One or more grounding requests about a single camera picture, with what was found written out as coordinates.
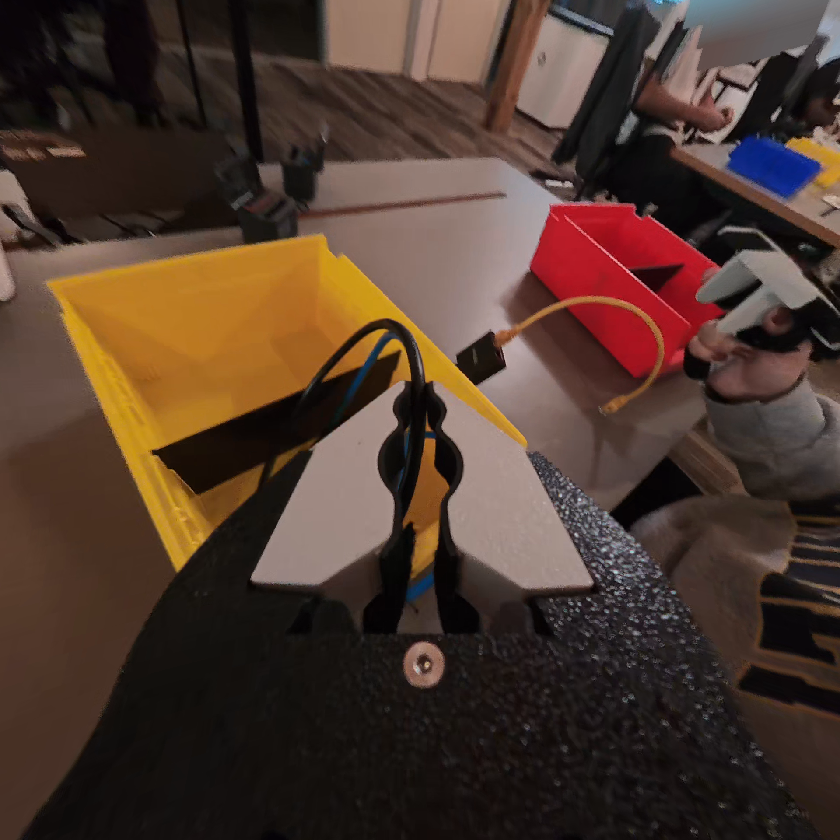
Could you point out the person's right hand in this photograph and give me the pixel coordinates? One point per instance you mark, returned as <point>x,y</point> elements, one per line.
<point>754,374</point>

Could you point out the black charger case with display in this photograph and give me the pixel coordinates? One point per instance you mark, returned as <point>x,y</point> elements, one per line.
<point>269,220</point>

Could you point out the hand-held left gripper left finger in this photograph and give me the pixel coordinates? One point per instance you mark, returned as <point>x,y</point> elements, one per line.
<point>321,525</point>

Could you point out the black thin pole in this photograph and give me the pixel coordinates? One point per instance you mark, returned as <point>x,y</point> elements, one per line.
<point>190,59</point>

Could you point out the blue plastic bin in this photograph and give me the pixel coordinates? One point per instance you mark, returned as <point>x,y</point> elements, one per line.
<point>774,164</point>

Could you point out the beige printed sweater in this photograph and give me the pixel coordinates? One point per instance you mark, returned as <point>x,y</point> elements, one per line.
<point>709,558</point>

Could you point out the red plastic bin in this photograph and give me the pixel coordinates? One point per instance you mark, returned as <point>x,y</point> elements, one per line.
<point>590,289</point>

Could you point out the wooden pillar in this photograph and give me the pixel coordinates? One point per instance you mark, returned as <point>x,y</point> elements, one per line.
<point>515,65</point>

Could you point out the white cabinet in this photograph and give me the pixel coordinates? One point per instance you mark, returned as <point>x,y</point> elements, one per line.
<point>564,65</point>

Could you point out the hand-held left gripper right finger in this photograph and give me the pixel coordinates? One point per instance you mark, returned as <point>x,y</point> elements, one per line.
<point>512,525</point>

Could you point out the black tripod pole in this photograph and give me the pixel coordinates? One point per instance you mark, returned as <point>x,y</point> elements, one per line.
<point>246,79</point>

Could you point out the dark hanging jacket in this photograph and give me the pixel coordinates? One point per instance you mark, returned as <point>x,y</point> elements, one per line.
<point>604,98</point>

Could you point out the person's right forearm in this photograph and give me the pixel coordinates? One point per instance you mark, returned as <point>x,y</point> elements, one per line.
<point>774,446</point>

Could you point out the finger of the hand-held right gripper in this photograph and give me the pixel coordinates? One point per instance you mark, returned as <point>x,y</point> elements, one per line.
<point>754,279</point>
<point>748,237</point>

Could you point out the yellow plastic bin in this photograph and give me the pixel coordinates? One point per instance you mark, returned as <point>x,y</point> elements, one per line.
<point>823,157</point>
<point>216,328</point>

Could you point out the brown wooden desk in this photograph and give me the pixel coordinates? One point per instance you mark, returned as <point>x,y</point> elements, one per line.
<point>754,197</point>

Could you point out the black network adapter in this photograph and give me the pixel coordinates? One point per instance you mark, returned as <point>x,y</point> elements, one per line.
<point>482,359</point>

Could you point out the black bin divider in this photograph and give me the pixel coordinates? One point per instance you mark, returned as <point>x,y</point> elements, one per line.
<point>659,275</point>
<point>262,433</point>

